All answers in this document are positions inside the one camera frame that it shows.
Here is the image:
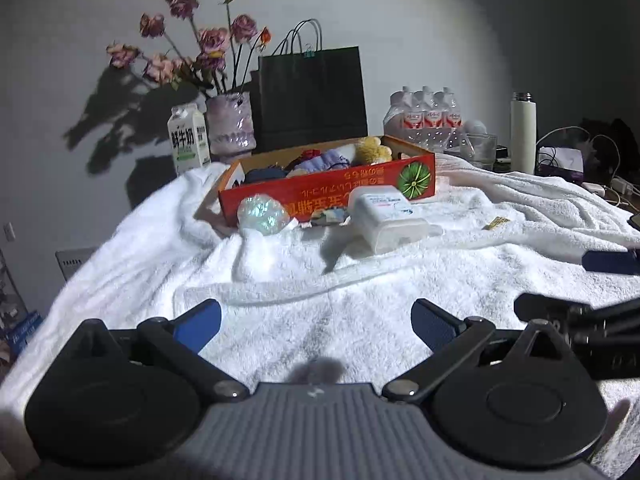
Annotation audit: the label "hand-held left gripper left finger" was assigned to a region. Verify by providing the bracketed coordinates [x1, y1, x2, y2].
[65, 299, 251, 404]

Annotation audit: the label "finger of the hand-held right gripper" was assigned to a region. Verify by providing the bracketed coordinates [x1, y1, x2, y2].
[581, 248, 640, 277]
[513, 292, 640, 333]

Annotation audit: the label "pack of water bottles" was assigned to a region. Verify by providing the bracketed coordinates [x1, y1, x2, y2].
[383, 85, 464, 154]

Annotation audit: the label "black paper bag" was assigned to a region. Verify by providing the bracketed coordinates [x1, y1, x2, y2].
[249, 18, 369, 154]

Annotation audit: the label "orange cardboard box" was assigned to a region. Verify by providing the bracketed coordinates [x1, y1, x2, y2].
[218, 134, 437, 226]

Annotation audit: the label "crumpled paper wrapper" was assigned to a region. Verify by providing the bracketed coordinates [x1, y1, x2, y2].
[302, 208, 354, 229]

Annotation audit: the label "white yellow plush toy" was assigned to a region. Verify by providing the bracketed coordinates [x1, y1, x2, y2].
[339, 135, 394, 165]

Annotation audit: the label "white fluffy towel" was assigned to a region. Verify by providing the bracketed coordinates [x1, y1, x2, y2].
[0, 152, 640, 466]

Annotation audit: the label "purple tissue box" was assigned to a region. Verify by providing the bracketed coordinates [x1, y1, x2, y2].
[537, 145, 585, 182]

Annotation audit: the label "white charger cables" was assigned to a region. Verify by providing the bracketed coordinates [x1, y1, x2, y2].
[536, 125, 640, 207]

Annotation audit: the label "dark bag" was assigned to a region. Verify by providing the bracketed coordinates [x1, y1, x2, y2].
[579, 117, 640, 187]

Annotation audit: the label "dried pink rose bouquet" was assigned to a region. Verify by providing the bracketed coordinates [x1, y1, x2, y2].
[106, 0, 274, 97]

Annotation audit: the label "white thermos bottle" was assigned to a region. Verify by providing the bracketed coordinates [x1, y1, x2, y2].
[509, 91, 538, 176]

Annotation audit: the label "white plastic box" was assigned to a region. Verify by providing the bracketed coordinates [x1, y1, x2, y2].
[347, 185, 444, 255]

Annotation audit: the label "purple fabric pouch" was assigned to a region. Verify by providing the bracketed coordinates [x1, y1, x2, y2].
[287, 152, 352, 177]

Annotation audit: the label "clear glass cup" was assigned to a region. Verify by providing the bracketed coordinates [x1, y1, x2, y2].
[459, 132, 498, 171]

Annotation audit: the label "white green milk carton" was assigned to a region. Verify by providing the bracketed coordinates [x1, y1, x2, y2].
[167, 102, 212, 177]

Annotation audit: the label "white wall socket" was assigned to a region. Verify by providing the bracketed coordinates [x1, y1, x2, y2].
[54, 247, 99, 282]

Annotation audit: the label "navy zip pouch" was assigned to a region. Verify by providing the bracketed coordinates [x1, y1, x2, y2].
[244, 167, 289, 184]

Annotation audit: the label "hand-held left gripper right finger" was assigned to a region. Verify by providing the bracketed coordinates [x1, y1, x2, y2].
[381, 298, 577, 405]

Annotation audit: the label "iridescent crumpled plastic bag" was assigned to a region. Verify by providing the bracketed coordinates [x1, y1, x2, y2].
[237, 193, 301, 236]

